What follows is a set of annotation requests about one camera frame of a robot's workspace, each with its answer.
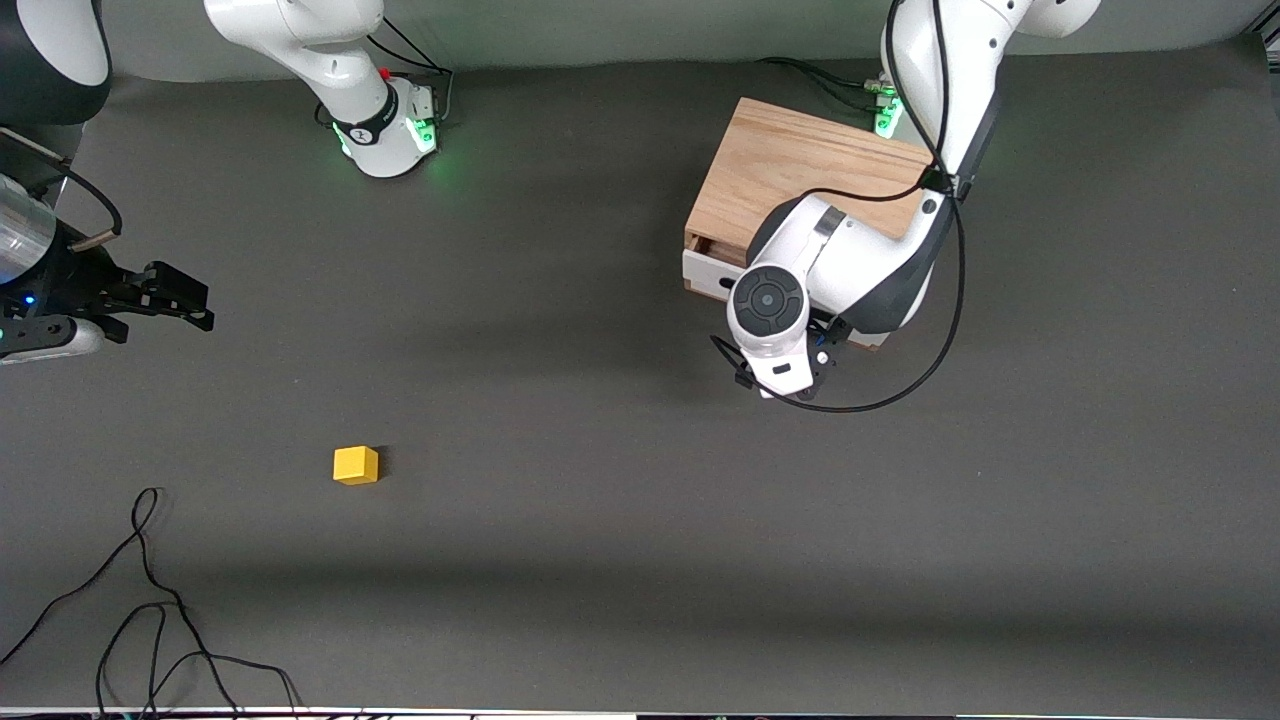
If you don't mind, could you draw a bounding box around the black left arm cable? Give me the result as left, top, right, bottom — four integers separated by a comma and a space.
710, 0, 969, 414

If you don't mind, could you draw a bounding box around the white-fronted wooden drawer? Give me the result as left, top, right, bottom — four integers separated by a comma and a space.
682, 232, 747, 303

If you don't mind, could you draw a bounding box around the yellow cube block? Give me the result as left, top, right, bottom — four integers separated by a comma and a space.
333, 446, 381, 487

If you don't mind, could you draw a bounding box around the thin black loose cable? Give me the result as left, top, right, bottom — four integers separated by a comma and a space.
95, 602, 304, 719
0, 487, 243, 719

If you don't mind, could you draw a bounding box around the black base cable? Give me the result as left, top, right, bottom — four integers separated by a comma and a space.
758, 57, 893, 113
315, 15, 456, 131

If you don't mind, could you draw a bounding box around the black left base cable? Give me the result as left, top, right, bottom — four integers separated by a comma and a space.
758, 57, 893, 113

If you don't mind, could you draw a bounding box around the wooden drawer cabinet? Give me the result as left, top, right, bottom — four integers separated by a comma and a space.
685, 97, 936, 352

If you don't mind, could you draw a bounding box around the black right base cable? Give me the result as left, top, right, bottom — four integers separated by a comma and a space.
315, 15, 456, 131

